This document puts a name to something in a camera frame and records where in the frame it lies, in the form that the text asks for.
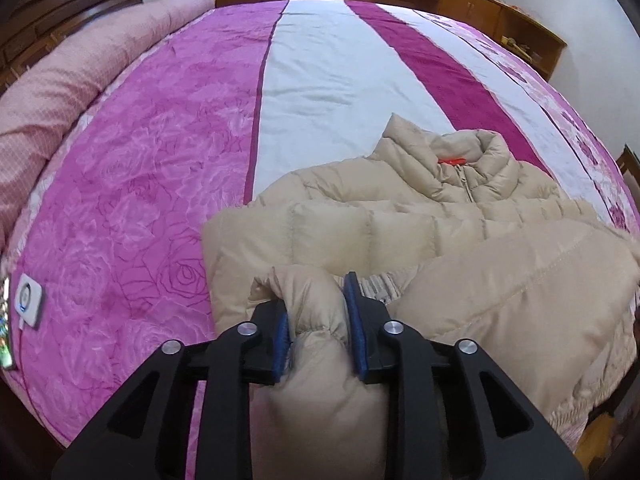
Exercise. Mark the dark wooden headboard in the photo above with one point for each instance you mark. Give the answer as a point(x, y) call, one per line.
point(60, 10)

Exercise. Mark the rolled pink quilt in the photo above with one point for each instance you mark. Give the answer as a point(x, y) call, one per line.
point(75, 75)

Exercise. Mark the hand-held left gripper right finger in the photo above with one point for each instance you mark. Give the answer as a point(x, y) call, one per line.
point(352, 330)

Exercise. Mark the beige puffer jacket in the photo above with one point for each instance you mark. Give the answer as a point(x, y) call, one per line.
point(350, 230)

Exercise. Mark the white blanket controller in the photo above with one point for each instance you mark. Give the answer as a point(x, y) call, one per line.
point(30, 302)

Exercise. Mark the pink floral bedspread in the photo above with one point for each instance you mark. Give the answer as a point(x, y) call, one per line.
point(150, 160)

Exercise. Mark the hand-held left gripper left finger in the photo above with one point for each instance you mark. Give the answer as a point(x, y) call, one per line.
point(282, 345)

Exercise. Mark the wooden footboard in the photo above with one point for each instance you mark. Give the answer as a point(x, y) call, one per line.
point(630, 165)

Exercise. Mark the small items on shelf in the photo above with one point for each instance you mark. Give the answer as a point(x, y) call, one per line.
point(517, 45)

